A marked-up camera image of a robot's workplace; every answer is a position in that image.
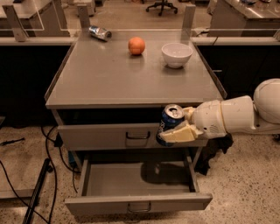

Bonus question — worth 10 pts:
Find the open middle drawer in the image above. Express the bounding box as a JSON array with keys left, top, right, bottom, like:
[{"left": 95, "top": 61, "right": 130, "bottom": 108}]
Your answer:
[{"left": 65, "top": 158, "right": 213, "bottom": 216}]

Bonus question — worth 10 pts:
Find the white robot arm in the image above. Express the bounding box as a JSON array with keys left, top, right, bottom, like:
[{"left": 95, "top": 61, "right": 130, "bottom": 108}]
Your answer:
[{"left": 159, "top": 79, "right": 280, "bottom": 144}]

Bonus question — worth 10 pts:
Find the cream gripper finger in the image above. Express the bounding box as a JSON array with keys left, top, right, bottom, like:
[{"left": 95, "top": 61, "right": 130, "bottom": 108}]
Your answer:
[
  {"left": 183, "top": 107, "right": 195, "bottom": 121},
  {"left": 159, "top": 121, "right": 203, "bottom": 143}
]

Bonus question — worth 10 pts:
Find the grey metal cabinet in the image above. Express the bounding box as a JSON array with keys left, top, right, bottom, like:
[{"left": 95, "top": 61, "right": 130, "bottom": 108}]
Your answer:
[{"left": 46, "top": 29, "right": 227, "bottom": 162}]

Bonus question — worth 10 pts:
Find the orange fruit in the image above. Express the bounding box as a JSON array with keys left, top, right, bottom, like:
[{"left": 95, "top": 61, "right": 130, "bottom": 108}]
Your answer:
[{"left": 128, "top": 37, "right": 145, "bottom": 55}]

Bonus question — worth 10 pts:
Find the white bowl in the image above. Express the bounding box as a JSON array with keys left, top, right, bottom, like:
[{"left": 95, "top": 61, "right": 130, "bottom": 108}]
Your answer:
[{"left": 161, "top": 43, "right": 193, "bottom": 68}]

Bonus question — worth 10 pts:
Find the black office chair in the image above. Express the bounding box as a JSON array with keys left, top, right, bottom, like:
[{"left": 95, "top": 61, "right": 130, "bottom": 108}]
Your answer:
[{"left": 145, "top": 0, "right": 179, "bottom": 17}]

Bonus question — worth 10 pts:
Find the black bar on floor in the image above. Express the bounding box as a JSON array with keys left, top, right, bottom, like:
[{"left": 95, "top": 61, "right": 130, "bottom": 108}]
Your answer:
[{"left": 23, "top": 158, "right": 50, "bottom": 224}]

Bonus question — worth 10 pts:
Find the black cable on floor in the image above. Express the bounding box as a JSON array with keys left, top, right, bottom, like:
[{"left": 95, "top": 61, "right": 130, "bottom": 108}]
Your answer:
[{"left": 0, "top": 125, "right": 81, "bottom": 224}]

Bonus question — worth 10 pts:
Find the silver can lying down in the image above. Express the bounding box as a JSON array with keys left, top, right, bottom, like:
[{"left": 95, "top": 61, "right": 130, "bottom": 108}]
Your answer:
[{"left": 88, "top": 25, "right": 112, "bottom": 42}]

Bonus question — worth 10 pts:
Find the dark cloth on floor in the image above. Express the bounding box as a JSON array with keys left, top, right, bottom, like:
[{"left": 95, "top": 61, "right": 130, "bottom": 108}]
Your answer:
[{"left": 194, "top": 134, "right": 234, "bottom": 175}]

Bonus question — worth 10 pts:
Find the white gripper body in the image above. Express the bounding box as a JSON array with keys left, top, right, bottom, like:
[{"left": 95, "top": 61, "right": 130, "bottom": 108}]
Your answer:
[{"left": 192, "top": 100, "right": 227, "bottom": 139}]

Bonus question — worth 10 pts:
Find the blue pepsi can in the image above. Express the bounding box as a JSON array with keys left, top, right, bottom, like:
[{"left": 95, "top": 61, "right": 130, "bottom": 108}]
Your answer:
[{"left": 156, "top": 104, "right": 185, "bottom": 147}]

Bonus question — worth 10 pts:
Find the closed upper drawer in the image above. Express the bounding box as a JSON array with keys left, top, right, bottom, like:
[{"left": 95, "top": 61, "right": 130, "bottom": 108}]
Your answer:
[{"left": 57, "top": 121, "right": 216, "bottom": 151}]

